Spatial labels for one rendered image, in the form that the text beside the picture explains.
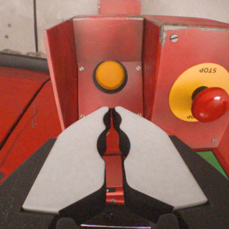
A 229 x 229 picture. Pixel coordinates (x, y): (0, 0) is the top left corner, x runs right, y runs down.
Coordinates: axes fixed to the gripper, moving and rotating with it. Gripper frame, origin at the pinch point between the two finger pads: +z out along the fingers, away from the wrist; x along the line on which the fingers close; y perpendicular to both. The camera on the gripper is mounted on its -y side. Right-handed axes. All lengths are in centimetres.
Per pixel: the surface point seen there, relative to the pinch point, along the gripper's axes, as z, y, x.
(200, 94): 3.5, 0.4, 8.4
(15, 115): 31.3, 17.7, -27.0
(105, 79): 11.0, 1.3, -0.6
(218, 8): 83, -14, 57
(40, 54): 85, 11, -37
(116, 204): 9.4, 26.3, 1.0
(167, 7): 83, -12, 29
